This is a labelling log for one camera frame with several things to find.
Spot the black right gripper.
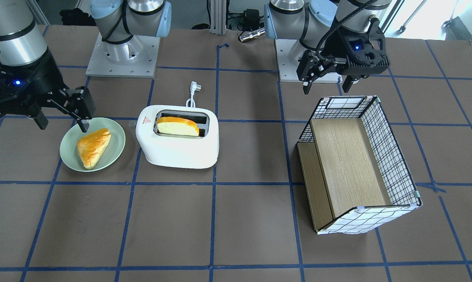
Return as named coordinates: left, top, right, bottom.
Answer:
left=0, top=50, right=96, bottom=133

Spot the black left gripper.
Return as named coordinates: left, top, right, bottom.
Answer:
left=296, top=18, right=390, bottom=95

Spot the white two-slot toaster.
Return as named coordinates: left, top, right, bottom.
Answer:
left=136, top=105, right=220, bottom=168

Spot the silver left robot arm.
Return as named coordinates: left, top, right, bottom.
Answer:
left=264, top=0, right=391, bottom=95

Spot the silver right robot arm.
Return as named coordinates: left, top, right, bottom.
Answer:
left=0, top=0, right=172, bottom=132

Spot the bread slice in toaster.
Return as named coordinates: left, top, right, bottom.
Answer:
left=156, top=117, right=200, bottom=136

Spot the light green plate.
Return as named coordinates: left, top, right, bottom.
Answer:
left=59, top=117, right=125, bottom=172

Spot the triangular golden bread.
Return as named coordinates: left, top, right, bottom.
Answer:
left=76, top=128, right=112, bottom=170

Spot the silver metal cylinder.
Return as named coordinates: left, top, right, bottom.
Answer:
left=238, top=27, right=266, bottom=43

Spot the grid-patterned fabric wooden box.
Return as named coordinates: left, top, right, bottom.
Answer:
left=296, top=96, right=423, bottom=235

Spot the black power adapter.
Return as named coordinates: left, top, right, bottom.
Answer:
left=242, top=9, right=260, bottom=30

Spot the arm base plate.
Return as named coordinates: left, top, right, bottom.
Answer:
left=85, top=34, right=160, bottom=78
left=274, top=38, right=343, bottom=83

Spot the white toaster power cord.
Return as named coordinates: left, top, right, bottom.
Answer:
left=185, top=81, right=201, bottom=108

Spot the aluminium profile post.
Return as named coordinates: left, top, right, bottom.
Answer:
left=207, top=0, right=228, bottom=35

